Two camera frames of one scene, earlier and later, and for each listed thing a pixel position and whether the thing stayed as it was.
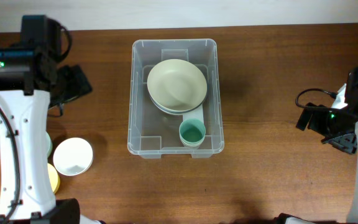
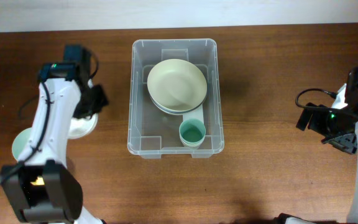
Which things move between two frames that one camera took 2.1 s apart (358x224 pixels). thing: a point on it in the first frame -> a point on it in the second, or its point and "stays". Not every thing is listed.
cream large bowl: x=176 y=84 stays
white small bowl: x=73 y=156 -> x=81 y=127
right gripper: x=347 y=144 stays
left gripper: x=80 y=86 -> x=103 y=101
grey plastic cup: x=193 y=147 stays
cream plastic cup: x=192 y=144 stays
